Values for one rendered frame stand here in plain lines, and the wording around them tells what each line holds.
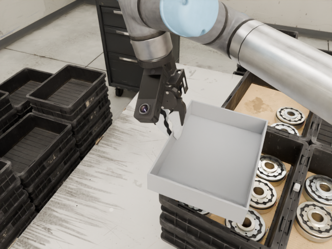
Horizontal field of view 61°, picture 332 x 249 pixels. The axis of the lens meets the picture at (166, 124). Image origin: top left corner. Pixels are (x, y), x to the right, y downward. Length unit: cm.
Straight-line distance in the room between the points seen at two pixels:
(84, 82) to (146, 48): 149
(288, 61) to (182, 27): 15
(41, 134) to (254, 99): 123
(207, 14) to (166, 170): 35
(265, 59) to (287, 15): 359
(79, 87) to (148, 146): 91
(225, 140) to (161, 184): 22
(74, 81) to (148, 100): 150
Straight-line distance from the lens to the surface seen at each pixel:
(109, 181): 108
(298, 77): 43
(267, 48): 46
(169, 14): 43
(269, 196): 87
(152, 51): 54
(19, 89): 231
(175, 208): 73
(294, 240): 86
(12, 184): 148
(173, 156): 66
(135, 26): 53
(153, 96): 55
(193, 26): 42
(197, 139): 71
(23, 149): 179
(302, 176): 86
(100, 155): 117
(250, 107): 120
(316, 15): 404
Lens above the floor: 154
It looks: 42 degrees down
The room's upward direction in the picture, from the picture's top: straight up
